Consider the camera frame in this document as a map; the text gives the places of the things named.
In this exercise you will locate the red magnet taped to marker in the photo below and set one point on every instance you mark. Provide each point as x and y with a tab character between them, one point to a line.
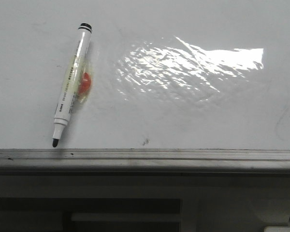
85	83

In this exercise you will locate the white object bottom right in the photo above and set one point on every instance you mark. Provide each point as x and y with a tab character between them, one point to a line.
277	229

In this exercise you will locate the white whiteboard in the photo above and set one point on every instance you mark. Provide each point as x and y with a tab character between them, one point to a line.
199	74

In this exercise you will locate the aluminium whiteboard frame rail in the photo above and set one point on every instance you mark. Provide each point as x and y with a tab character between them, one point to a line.
145	160

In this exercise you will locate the white whiteboard marker black tip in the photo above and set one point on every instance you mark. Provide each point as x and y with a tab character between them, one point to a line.
71	82

